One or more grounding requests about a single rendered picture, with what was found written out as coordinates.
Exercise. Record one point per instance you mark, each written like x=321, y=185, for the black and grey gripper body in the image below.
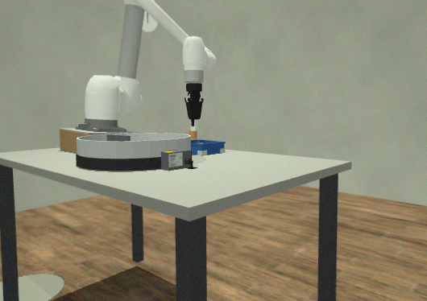
x=193, y=89

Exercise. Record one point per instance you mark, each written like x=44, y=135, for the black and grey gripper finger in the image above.
x=198, y=108
x=191, y=110

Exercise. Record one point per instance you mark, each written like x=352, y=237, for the blue crate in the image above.
x=208, y=148

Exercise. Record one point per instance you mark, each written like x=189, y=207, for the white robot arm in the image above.
x=103, y=97

